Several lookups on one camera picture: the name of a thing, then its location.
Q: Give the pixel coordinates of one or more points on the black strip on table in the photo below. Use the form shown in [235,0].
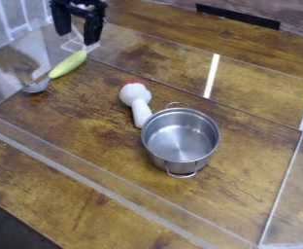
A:
[238,16]

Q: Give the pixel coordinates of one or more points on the white red toy mushroom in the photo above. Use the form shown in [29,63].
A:
[135,96]

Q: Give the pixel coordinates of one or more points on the green handled metal spoon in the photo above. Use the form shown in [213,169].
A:
[61,69]

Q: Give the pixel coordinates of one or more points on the clear acrylic enclosure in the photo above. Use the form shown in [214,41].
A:
[76,175]

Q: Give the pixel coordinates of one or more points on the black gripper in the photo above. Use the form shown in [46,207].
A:
[90,8]

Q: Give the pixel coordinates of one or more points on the small steel pot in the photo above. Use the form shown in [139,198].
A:
[181,138]

